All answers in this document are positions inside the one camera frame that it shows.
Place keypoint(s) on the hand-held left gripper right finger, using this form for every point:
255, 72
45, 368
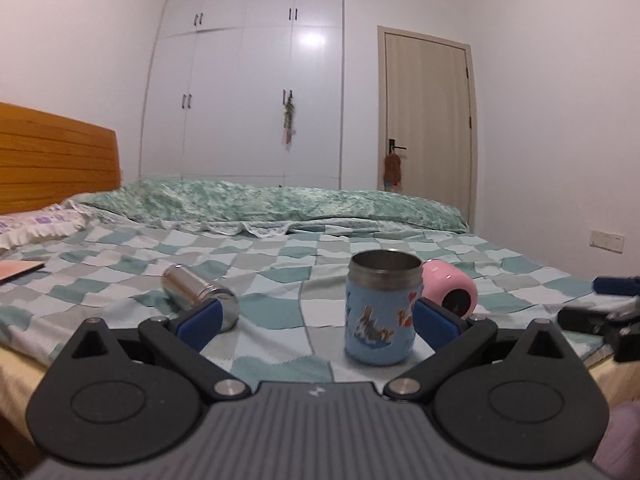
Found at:
434, 322

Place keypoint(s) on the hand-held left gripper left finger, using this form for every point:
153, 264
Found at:
202, 322

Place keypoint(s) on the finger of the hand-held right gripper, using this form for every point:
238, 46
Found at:
580, 317
615, 285

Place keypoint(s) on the silver steel cup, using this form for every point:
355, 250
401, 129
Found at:
197, 292

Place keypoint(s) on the steel cup with blue sleeve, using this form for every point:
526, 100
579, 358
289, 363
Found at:
380, 320

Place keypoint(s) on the checked bed sheet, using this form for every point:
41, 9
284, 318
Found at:
280, 270

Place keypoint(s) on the person's pink clothing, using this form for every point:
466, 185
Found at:
620, 445

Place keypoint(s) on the green floral quilt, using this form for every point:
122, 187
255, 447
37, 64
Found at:
280, 202

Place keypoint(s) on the pink notebook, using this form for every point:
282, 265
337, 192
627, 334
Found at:
17, 270

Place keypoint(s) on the floral pillow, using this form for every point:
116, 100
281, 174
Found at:
35, 222

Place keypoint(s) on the beige wooden door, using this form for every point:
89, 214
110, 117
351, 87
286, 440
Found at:
427, 115

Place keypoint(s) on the wooden headboard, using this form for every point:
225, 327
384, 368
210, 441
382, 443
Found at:
55, 160

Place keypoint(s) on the hanging dried plant bundle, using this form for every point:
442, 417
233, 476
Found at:
288, 120

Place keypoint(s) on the white wardrobe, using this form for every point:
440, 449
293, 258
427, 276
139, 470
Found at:
240, 85

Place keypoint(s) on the white wall socket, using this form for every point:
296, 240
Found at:
607, 241

